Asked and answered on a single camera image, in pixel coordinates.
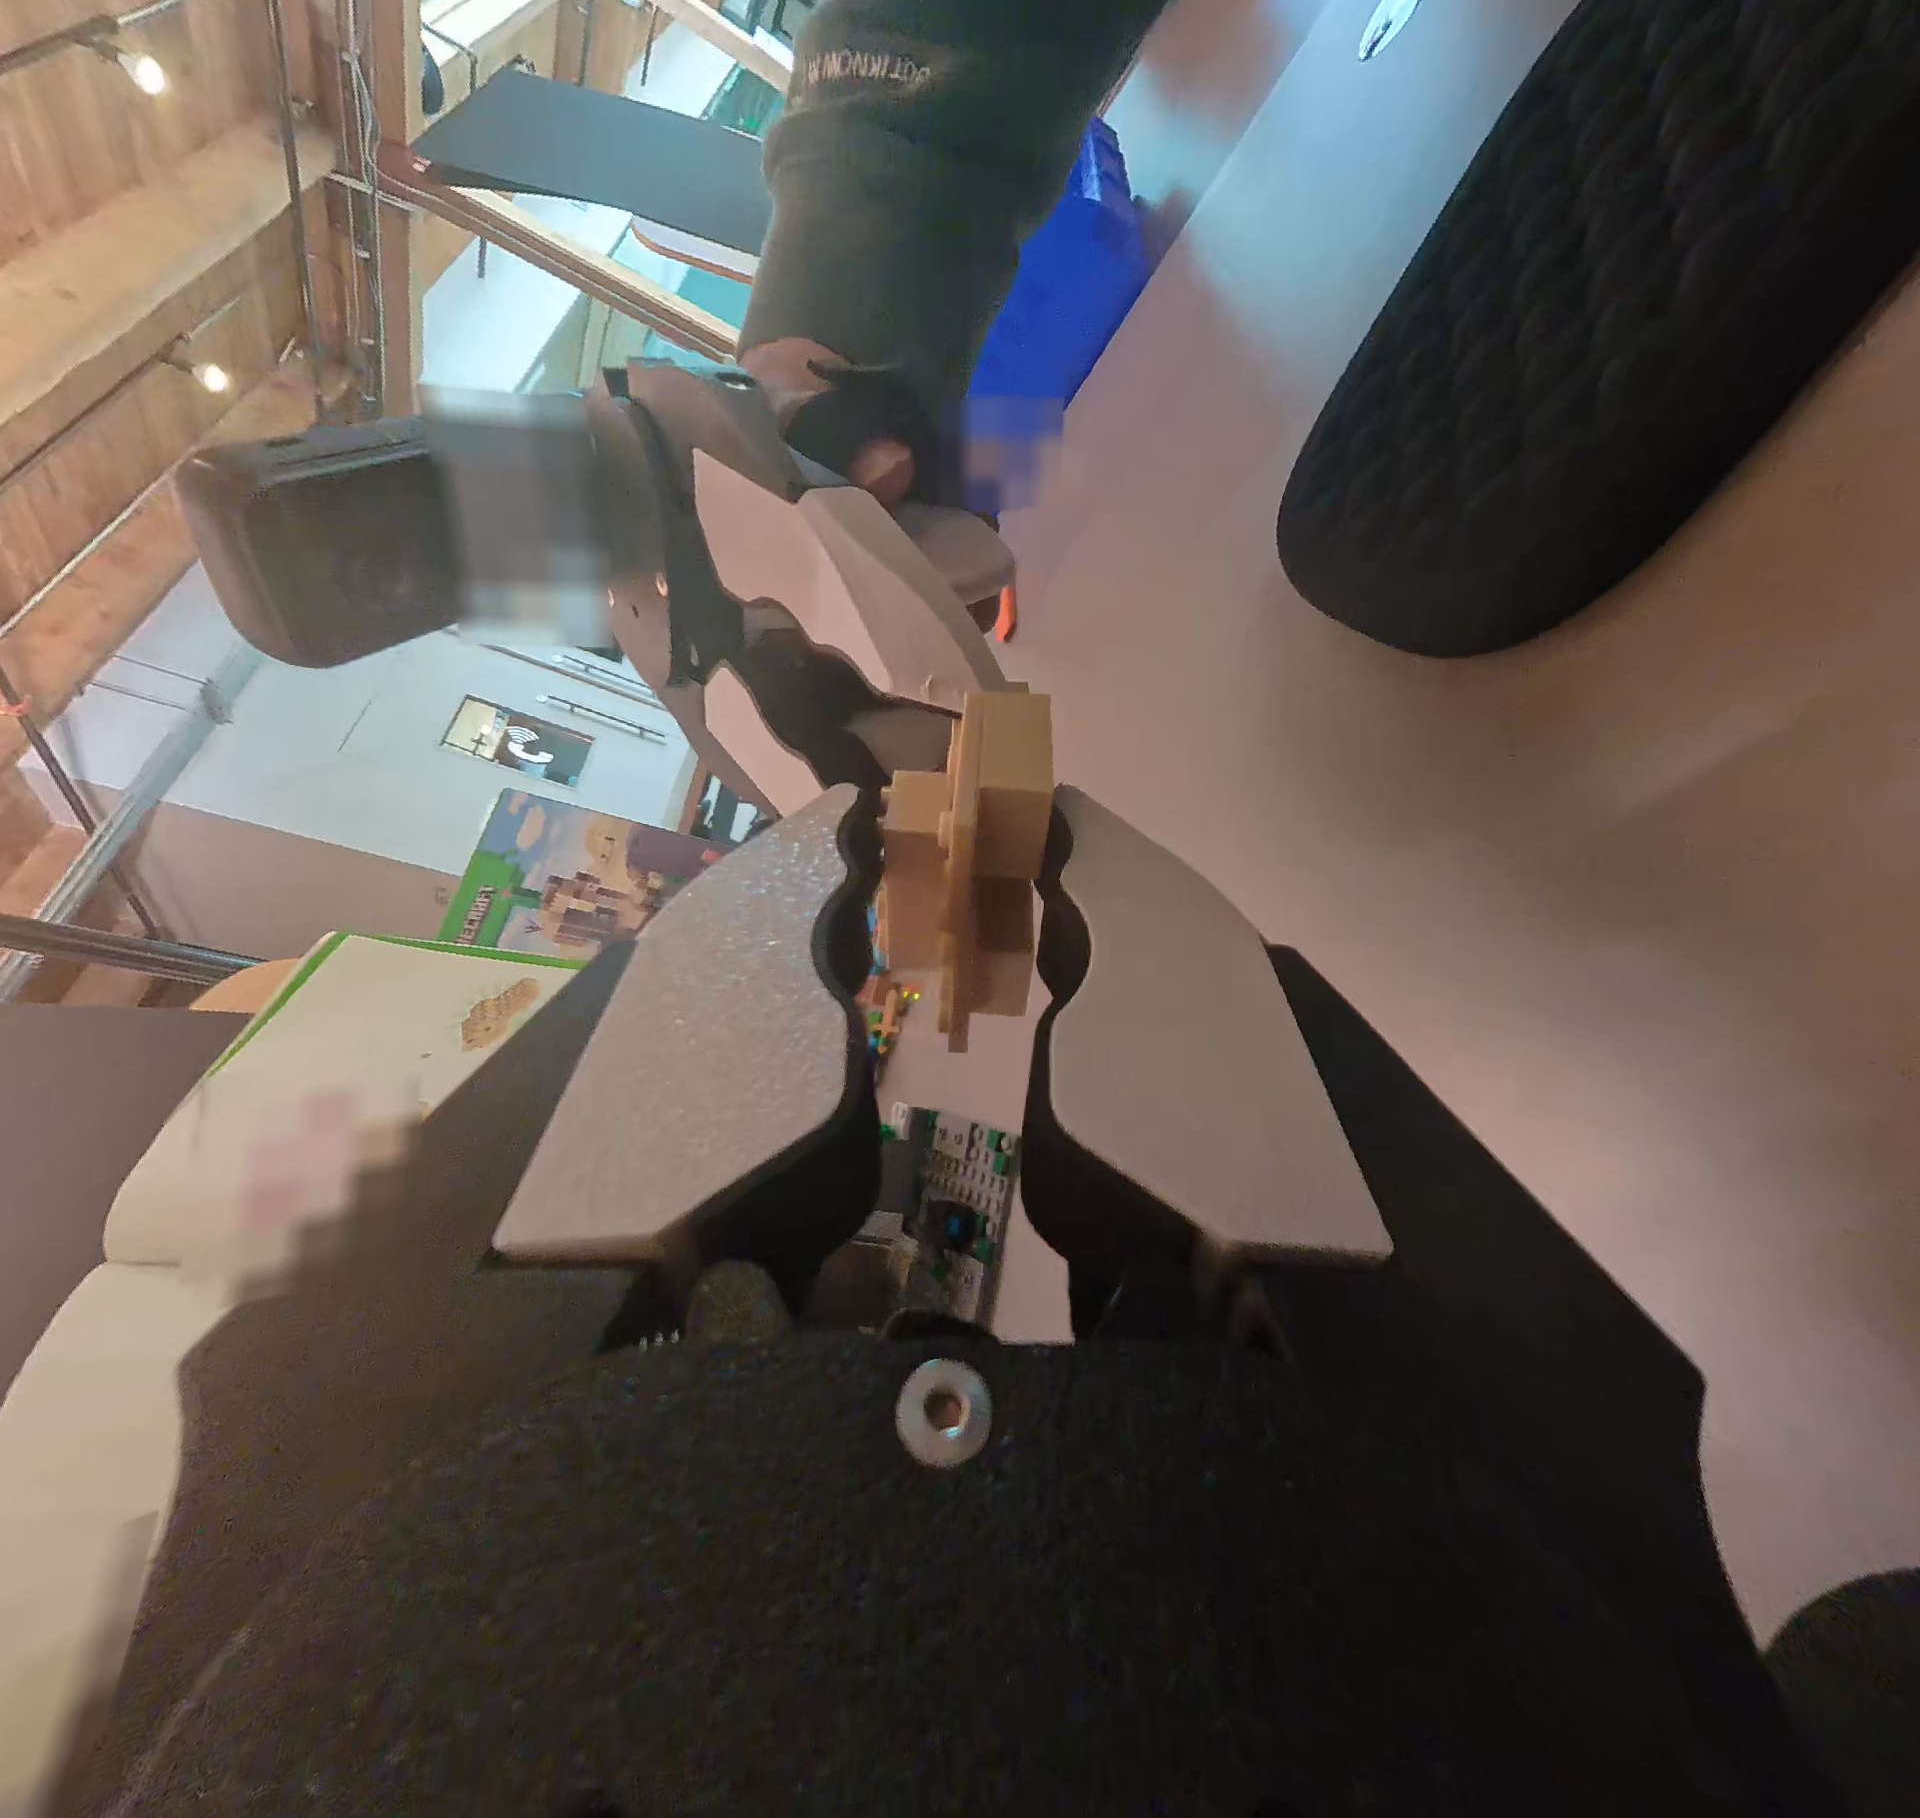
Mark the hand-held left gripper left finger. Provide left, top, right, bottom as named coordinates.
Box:
left=493, top=783, right=881, bottom=1265

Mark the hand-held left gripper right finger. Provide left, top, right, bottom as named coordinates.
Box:
left=1033, top=783, right=1398, bottom=1263

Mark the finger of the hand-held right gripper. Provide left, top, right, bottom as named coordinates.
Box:
left=694, top=456, right=1014, bottom=712
left=701, top=630, right=906, bottom=821

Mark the tan brick plate assembly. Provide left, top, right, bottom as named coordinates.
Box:
left=877, top=685, right=1059, bottom=1055

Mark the instruction booklet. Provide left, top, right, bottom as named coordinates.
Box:
left=0, top=933, right=604, bottom=1818

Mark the person's right hand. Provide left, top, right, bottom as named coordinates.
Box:
left=737, top=336, right=965, bottom=506

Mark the green toy set box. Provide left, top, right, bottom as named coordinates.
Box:
left=437, top=786, right=739, bottom=952

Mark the grey brick castle model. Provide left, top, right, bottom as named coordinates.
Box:
left=877, top=1106, right=1026, bottom=1326

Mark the blue plastic bin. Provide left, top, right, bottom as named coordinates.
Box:
left=959, top=116, right=1189, bottom=427

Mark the metal pole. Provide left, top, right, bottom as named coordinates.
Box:
left=0, top=910, right=269, bottom=983

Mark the framed wall sign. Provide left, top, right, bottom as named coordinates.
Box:
left=442, top=693, right=598, bottom=796

